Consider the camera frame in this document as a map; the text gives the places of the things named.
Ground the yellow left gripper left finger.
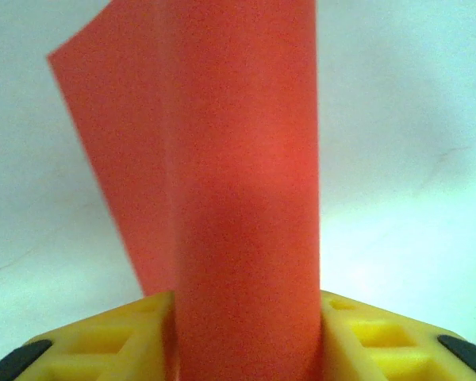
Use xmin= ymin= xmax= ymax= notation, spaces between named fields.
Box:
xmin=0 ymin=291 xmax=178 ymax=381

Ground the red square paper sheet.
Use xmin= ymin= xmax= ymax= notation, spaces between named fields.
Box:
xmin=46 ymin=0 xmax=323 ymax=381

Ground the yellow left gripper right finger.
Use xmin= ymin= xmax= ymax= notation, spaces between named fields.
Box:
xmin=321 ymin=290 xmax=476 ymax=381

